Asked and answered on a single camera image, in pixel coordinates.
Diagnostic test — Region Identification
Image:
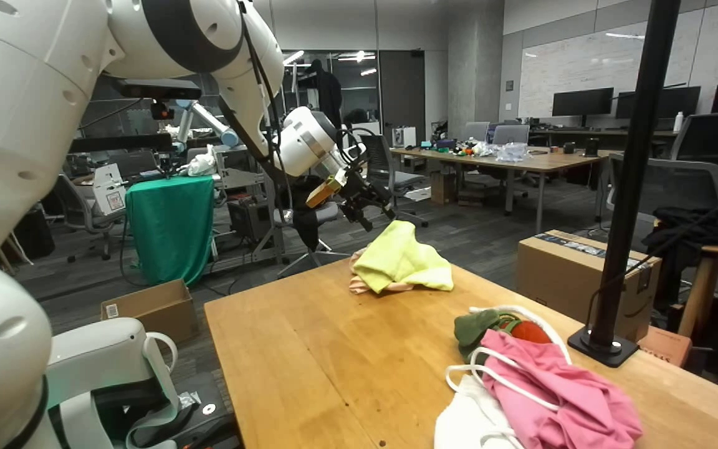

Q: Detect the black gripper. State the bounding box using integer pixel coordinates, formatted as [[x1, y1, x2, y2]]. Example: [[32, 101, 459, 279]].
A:
[[335, 166, 397, 233]]

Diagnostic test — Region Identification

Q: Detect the yellow-green towel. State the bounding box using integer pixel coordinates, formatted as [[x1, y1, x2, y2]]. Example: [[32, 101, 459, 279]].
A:
[[349, 217, 459, 296]]

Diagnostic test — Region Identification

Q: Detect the white towel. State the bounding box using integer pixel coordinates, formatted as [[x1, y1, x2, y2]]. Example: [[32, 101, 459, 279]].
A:
[[432, 372, 530, 449]]

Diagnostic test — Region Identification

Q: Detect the pink shirt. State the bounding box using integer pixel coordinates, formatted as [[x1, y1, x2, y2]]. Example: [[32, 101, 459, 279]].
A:
[[476, 326, 647, 449]]

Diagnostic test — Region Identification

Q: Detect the white chair with black bag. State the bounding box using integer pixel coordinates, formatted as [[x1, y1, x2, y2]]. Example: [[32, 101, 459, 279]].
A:
[[273, 196, 339, 276]]

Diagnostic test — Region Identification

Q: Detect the long wooden office table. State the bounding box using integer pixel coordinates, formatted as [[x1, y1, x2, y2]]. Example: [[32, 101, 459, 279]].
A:
[[388, 141, 608, 236]]

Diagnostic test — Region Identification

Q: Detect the red cloth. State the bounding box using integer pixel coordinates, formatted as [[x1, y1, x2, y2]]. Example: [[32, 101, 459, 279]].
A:
[[511, 316, 555, 347]]

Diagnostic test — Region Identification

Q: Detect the dark green draped cloth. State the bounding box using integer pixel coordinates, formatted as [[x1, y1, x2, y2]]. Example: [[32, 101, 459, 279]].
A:
[[122, 173, 219, 289]]

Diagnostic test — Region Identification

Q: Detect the cardboard box with black tape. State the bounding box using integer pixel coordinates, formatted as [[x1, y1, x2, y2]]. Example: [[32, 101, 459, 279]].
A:
[[515, 226, 663, 344]]

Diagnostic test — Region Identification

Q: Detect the small open cardboard box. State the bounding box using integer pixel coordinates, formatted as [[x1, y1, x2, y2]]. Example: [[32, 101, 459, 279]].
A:
[[97, 279, 208, 352]]

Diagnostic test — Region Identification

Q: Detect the white paper sign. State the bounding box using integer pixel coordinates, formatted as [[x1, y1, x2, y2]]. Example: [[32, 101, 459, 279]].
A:
[[90, 161, 131, 220]]

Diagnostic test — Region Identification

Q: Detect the black boom bar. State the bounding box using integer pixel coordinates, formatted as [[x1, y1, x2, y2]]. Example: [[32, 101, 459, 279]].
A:
[[68, 128, 181, 158]]

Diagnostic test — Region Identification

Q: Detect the black pole with base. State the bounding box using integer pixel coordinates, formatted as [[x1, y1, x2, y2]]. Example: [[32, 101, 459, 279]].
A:
[[567, 0, 684, 369]]

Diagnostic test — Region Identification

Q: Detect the grey office chair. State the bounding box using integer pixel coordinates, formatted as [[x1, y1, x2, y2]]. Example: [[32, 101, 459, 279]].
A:
[[622, 156, 718, 244]]

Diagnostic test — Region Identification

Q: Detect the flat reddish cardboard box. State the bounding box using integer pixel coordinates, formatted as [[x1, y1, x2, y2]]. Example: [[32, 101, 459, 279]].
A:
[[636, 324, 697, 369]]

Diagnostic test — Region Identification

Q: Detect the black cloth on stool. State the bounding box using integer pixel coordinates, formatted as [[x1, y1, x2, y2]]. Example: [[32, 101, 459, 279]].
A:
[[642, 205, 718, 269]]

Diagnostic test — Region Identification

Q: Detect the round wooden stool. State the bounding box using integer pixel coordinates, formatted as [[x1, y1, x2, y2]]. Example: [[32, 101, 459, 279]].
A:
[[677, 241, 718, 339]]

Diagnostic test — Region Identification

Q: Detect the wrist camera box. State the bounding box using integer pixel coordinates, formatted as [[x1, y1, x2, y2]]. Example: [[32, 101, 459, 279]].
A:
[[302, 173, 349, 212]]

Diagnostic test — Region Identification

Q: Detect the wall whiteboard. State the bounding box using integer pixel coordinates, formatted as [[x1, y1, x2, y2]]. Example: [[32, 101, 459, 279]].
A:
[[516, 22, 653, 120]]

